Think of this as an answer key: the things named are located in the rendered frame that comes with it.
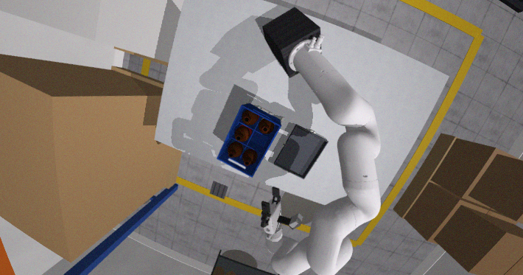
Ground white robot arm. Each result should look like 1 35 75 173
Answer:
265 34 381 275

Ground dark blue crate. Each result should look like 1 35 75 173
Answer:
217 103 281 177

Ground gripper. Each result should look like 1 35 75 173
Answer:
261 187 282 234

